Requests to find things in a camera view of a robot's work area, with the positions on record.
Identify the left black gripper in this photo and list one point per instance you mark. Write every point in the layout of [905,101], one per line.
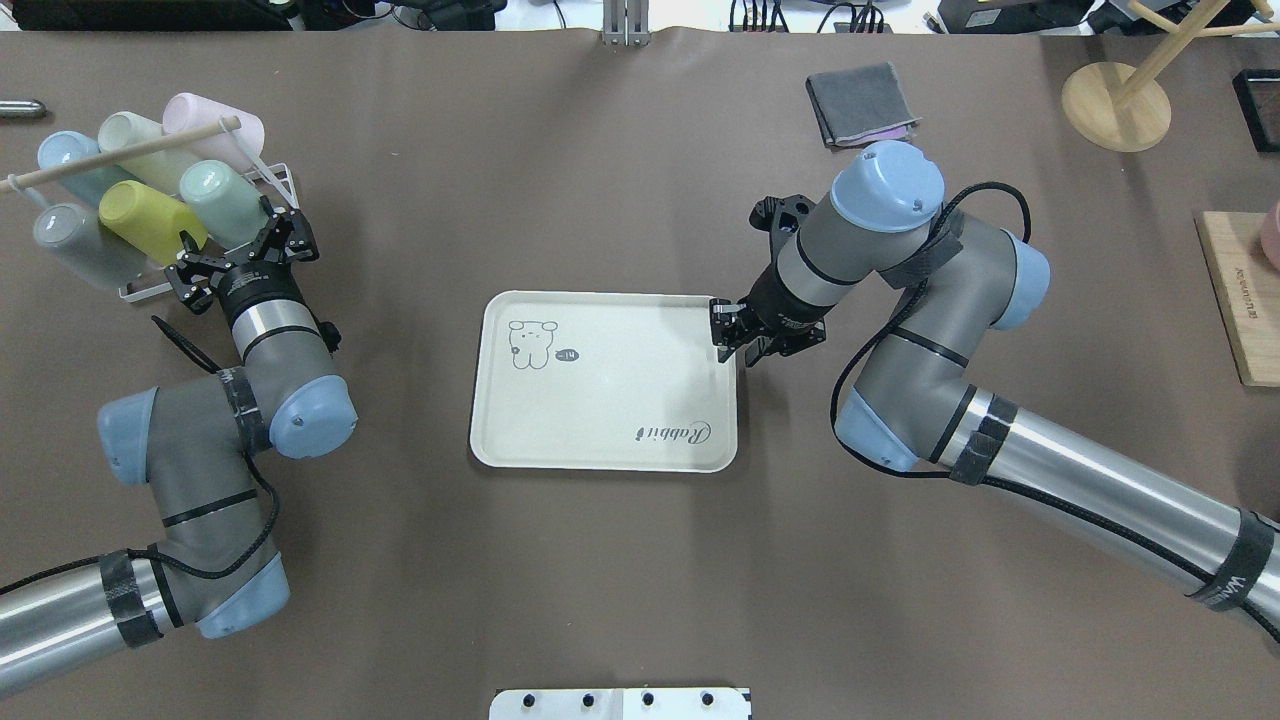
[249,288]

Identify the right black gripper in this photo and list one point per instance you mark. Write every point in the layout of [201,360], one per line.
[775,303]

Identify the mint green plastic cup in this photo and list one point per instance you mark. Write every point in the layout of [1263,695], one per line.
[230,207]

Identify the cream rabbit serving tray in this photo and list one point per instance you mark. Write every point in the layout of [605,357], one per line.
[602,381]

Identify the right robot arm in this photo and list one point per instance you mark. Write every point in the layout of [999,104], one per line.
[886,214]

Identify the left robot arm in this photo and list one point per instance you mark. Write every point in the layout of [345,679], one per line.
[193,446]

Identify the yellow plastic cup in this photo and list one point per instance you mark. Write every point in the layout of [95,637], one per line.
[150,220]

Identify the cream plastic cup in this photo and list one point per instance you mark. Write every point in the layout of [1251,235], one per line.
[161,169]

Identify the pink plastic cup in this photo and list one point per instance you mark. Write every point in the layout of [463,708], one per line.
[187,111]

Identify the grey plastic cup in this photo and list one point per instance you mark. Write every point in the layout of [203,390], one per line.
[76,238]

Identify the light blue plastic cup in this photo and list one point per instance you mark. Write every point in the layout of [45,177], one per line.
[89,186]

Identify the black glass holder tray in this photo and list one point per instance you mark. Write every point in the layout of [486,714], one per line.
[1257,91]

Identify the folded grey cloth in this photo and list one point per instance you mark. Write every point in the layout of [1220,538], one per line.
[859,105]

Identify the metal cylinder brush tool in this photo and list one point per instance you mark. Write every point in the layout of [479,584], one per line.
[22,109]

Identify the wooden mug tree stand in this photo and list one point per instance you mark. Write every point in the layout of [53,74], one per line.
[1122,108]

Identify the wooden cutting board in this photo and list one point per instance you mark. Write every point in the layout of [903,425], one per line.
[1246,286]

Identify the pink bowl with ice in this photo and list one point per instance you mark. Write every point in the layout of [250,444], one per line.
[1270,235]

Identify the white wire cup rack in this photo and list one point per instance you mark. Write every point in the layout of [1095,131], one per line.
[42,188]

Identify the aluminium frame post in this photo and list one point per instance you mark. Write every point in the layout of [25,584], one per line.
[626,23]

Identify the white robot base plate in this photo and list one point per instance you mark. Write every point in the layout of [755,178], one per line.
[623,703]

